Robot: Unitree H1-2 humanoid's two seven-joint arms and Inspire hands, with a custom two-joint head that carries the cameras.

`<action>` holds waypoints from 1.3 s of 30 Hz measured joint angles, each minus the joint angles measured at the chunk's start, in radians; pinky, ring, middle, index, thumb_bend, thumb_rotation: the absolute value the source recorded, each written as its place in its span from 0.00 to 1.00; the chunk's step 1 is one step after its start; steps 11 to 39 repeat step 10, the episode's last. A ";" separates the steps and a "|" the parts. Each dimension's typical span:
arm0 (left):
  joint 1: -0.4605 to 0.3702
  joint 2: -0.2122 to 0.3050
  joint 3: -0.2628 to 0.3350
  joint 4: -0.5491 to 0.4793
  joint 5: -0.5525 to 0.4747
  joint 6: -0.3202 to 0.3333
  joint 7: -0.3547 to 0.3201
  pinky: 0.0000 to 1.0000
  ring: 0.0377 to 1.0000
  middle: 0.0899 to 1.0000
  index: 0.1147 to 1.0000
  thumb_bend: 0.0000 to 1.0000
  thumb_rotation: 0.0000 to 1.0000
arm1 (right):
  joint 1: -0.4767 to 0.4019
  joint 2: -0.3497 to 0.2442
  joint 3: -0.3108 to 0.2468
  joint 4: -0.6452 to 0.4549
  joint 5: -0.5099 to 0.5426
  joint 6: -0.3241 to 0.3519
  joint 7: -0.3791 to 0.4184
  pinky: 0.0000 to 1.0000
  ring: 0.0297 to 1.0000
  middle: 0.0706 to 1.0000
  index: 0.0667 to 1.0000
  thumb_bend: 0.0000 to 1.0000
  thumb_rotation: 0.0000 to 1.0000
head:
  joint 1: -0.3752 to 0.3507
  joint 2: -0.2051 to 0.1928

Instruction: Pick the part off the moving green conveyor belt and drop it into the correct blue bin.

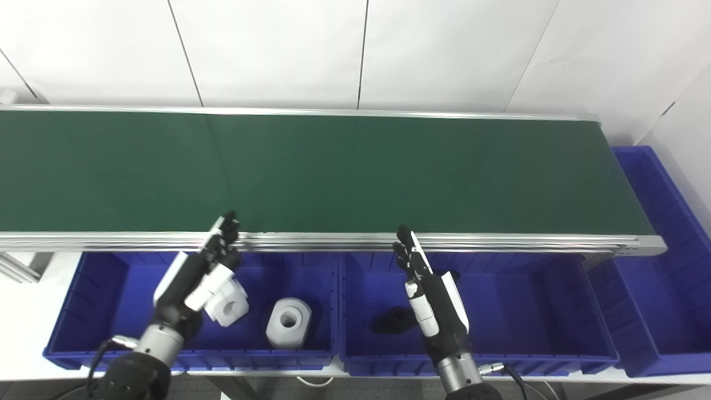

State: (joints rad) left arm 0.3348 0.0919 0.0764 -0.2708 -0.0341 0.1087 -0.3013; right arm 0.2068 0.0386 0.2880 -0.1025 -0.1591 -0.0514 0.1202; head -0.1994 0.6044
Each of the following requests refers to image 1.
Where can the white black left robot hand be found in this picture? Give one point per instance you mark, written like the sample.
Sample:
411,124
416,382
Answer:
183,289

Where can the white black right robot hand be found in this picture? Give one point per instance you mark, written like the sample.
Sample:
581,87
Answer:
441,311

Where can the white cylindrical part with holes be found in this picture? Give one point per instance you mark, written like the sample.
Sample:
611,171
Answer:
278,333
230,311

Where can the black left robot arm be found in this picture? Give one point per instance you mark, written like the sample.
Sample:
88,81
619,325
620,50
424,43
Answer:
158,344

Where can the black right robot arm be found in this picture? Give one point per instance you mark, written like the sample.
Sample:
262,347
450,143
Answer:
461,378

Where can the blue plastic bin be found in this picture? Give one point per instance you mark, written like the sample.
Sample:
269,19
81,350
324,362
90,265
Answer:
100,311
666,311
527,311

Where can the green conveyor belt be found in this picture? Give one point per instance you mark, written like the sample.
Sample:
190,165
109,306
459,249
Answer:
333,241
361,172

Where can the aluminium conveyor support leg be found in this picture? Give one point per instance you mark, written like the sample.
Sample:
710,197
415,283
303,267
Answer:
22,264

